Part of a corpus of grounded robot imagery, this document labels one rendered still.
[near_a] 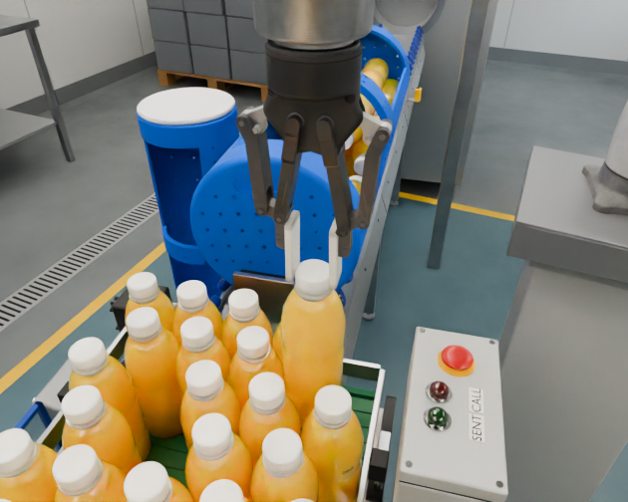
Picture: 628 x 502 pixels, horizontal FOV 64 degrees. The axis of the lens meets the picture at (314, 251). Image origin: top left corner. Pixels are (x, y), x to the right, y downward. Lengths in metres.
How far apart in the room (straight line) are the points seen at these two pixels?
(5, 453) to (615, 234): 0.91
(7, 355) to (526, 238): 2.04
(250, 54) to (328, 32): 4.16
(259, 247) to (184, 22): 4.10
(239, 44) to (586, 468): 3.94
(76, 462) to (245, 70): 4.21
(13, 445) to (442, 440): 0.42
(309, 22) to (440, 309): 2.05
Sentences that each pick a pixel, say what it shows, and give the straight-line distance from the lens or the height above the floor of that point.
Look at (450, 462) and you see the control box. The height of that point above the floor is 1.10.
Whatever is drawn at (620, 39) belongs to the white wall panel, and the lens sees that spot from 5.95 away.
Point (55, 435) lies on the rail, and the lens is 0.78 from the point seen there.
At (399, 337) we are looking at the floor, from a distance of 2.18.
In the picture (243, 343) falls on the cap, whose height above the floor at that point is 1.11.
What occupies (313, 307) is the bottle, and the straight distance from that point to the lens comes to 0.52.
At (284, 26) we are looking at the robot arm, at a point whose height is 1.47.
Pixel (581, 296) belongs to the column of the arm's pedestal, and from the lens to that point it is 1.09.
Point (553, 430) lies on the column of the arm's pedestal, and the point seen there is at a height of 0.51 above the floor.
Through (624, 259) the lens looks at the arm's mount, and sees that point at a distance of 0.98.
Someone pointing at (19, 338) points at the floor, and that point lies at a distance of 2.48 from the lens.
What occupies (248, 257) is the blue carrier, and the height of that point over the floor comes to 1.05.
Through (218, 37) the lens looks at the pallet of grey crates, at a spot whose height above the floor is 0.49.
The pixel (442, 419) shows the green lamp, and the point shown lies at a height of 1.11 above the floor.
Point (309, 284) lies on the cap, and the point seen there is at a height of 1.23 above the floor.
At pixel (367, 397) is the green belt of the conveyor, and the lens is 0.83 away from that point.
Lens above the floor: 1.55
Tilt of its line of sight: 36 degrees down
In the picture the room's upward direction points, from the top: straight up
